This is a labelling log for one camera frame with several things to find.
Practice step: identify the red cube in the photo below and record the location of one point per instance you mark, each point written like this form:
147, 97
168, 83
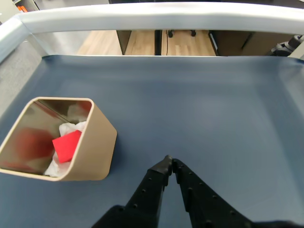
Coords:
66, 146

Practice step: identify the black desk leg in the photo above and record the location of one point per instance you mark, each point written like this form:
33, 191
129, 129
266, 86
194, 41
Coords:
158, 42

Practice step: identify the grey cart rail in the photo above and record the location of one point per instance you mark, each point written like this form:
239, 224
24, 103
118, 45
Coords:
152, 16

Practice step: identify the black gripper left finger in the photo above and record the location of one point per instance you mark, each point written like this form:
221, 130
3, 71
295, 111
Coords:
147, 197

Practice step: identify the beige square box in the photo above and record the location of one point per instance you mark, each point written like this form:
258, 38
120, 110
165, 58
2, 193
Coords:
95, 147

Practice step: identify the black chair base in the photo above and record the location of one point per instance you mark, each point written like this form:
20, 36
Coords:
193, 32

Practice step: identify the white crumpled tissue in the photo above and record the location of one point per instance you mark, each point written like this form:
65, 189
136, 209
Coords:
67, 128

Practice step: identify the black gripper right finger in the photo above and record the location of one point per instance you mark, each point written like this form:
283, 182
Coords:
204, 204

